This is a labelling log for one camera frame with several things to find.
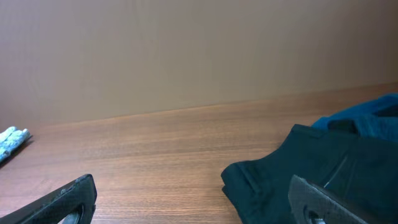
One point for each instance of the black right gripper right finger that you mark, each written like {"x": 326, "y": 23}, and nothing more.
{"x": 312, "y": 204}

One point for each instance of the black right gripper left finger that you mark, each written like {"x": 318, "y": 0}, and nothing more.
{"x": 72, "y": 203}

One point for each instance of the black shorts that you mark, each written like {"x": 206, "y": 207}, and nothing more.
{"x": 362, "y": 171}

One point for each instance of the light blue denim shorts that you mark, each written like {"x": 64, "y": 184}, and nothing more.
{"x": 11, "y": 139}

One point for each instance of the blue garment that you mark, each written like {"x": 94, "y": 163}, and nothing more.
{"x": 372, "y": 119}

